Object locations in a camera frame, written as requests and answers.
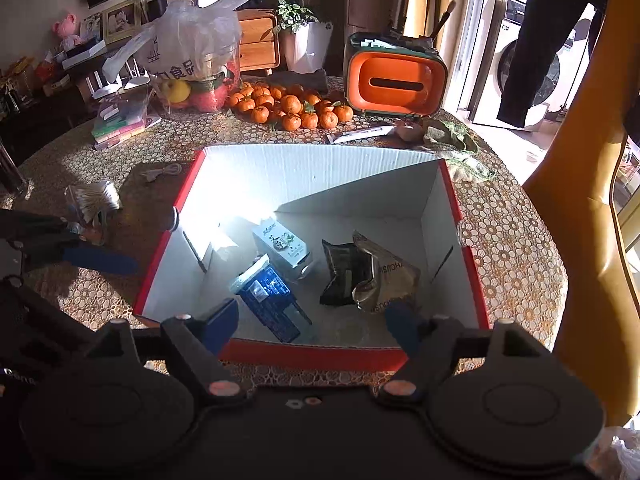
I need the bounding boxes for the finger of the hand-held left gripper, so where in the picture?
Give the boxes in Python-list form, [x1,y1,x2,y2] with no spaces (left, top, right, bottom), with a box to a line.
[0,209,84,242]
[0,240,140,281]

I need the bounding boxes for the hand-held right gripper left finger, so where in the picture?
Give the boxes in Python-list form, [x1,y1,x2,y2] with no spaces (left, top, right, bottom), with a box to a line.
[85,297,251,408]

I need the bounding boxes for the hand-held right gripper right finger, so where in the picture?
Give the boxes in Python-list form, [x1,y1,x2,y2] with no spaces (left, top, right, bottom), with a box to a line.
[375,299,553,407]

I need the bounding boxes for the gold foil wrapper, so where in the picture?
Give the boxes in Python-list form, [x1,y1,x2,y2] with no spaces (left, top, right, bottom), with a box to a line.
[351,230,422,314]

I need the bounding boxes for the blue white packet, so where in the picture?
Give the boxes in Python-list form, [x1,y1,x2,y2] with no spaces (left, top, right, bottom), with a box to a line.
[234,264,302,344]

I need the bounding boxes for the cotton swab container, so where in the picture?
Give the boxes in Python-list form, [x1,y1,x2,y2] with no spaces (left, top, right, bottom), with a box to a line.
[65,180,122,226]

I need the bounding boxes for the dark brown snack wrapper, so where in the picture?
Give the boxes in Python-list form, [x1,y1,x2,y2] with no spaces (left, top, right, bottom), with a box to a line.
[320,239,375,307]

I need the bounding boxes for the red cardboard box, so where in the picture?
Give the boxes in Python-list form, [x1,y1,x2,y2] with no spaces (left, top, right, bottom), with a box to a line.
[132,143,492,373]

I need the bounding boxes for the white green carton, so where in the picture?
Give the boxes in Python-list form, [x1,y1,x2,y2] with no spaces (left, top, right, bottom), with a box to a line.
[251,216,314,282]

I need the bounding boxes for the round desktop with lace cloth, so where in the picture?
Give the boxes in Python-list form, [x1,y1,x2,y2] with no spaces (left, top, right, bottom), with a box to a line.
[0,75,568,396]

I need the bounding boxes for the glass bottle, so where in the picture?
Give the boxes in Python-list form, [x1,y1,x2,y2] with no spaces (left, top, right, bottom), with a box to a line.
[0,140,28,196]

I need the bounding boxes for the dark television cabinet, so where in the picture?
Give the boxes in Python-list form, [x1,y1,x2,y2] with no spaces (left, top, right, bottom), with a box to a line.
[0,80,101,166]

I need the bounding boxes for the stack of books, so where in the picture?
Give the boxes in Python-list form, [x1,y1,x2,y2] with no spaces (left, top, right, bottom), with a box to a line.
[91,92,162,151]

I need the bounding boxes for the white router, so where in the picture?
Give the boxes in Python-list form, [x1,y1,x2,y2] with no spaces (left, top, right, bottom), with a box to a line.
[122,57,152,92]
[82,57,123,98]

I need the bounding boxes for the white flat box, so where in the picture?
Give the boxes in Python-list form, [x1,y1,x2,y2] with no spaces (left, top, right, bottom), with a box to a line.
[62,39,107,70]

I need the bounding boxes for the yellow apple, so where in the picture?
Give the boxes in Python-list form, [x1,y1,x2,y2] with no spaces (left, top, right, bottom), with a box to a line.
[159,78,192,104]

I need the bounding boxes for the green mesh cloth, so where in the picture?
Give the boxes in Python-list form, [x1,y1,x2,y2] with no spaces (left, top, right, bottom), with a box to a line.
[422,117,496,183]

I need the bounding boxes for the white flat sachet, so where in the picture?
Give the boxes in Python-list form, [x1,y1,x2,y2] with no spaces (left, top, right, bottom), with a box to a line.
[326,125,396,145]

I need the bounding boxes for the red fruit bag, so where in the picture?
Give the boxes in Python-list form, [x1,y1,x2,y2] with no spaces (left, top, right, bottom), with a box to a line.
[150,60,238,113]

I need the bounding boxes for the pink plush toy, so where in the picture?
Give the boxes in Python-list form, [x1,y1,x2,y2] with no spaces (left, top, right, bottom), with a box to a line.
[52,10,83,51]

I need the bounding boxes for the small photo card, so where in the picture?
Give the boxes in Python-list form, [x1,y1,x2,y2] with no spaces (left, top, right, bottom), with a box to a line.
[81,12,104,41]

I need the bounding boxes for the yellow chair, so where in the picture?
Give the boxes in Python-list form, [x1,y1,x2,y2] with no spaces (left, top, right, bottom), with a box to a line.
[522,0,640,428]

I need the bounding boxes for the framed photo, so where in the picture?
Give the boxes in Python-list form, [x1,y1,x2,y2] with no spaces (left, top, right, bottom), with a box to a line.
[102,1,142,45]

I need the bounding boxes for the orange tissue box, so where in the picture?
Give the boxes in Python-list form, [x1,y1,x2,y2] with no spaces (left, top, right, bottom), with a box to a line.
[345,31,447,117]

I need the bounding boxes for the pile of tangerines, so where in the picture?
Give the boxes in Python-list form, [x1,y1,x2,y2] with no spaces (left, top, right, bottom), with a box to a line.
[225,81,355,132]

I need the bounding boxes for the white printed plastic bag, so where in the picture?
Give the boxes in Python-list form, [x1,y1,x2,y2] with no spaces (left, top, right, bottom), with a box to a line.
[102,0,258,83]

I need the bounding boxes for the crinkled clear plastic bag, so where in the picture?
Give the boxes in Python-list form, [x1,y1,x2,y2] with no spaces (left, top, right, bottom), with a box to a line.
[590,425,640,480]

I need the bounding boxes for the wooden bedside cabinet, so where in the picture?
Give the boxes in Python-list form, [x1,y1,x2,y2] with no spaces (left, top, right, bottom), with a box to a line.
[235,9,282,77]

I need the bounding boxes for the large window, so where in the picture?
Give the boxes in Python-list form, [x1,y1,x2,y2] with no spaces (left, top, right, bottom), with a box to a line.
[612,130,640,231]

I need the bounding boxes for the potted plant white pot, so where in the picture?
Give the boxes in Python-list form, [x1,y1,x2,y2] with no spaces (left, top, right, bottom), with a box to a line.
[272,0,335,75]

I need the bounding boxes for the black hanging jacket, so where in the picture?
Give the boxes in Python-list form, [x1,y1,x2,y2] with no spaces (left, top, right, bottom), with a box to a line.
[620,60,640,147]

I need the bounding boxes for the white washing machine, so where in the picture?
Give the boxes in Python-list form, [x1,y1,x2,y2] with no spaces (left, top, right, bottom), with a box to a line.
[487,0,596,133]

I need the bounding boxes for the black hanging trousers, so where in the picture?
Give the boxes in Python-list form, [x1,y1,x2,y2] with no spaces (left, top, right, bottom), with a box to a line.
[496,0,598,128]

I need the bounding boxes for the brown-handled brush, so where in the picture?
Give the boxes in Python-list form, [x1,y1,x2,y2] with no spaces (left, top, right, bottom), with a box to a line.
[431,0,457,41]

